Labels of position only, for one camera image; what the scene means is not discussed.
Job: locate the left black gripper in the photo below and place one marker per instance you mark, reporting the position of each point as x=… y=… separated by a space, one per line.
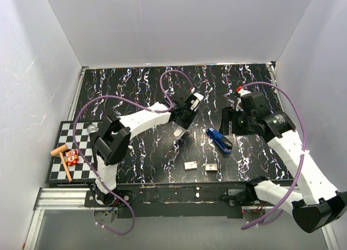
x=186 y=124

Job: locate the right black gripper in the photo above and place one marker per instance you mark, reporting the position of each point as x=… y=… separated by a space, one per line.
x=228 y=114

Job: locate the white plastic stick tool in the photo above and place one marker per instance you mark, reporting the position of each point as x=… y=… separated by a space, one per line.
x=179 y=132

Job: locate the blue black stapler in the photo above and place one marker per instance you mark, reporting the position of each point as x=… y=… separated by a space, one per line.
x=223 y=142

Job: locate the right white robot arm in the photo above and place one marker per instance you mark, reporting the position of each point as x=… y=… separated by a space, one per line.
x=318 y=202

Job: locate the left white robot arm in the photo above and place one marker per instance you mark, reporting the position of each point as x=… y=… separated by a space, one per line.
x=111 y=138

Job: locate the white staple box left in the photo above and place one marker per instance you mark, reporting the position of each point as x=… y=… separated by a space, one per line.
x=190 y=165

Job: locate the silver metal knob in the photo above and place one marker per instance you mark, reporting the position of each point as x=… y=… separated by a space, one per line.
x=92 y=129

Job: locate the black white checkerboard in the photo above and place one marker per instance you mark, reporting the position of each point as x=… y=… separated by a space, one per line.
x=81 y=172

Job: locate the red owl toy block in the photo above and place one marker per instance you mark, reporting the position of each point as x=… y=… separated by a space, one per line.
x=72 y=157

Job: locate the wooden toy hammer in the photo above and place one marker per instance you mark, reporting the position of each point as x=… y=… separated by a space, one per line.
x=59 y=151

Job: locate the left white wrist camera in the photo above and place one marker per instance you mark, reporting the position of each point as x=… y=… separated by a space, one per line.
x=194 y=100

